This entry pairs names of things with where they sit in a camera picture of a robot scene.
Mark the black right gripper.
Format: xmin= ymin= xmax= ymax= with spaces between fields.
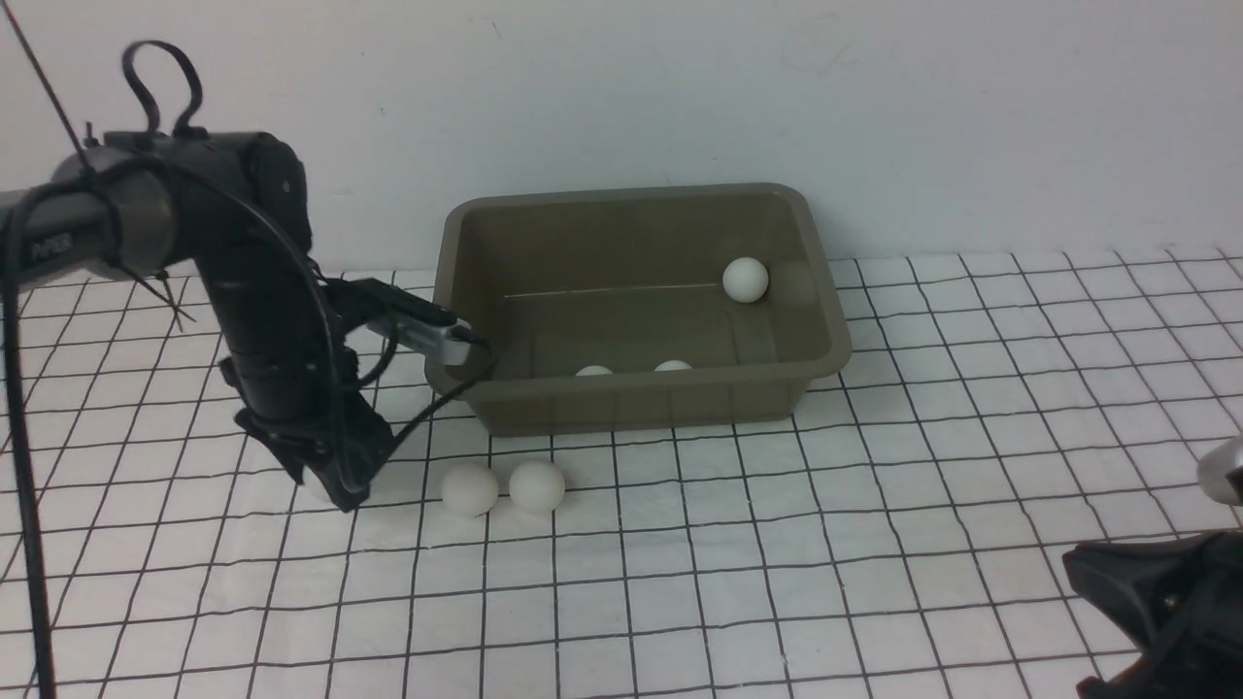
xmin=1062 ymin=530 xmax=1242 ymax=698

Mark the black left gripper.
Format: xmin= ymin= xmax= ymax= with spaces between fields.
xmin=199 ymin=243 xmax=397 ymax=512

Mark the white checkered tablecloth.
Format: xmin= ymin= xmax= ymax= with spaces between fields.
xmin=24 ymin=250 xmax=1242 ymax=698

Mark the white ping-pong ball with logo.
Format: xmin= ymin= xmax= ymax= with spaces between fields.
xmin=655 ymin=359 xmax=691 ymax=372

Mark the olive green plastic bin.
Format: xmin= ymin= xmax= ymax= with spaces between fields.
xmin=433 ymin=183 xmax=853 ymax=438

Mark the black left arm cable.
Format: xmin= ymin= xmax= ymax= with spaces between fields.
xmin=0 ymin=39 xmax=496 ymax=699

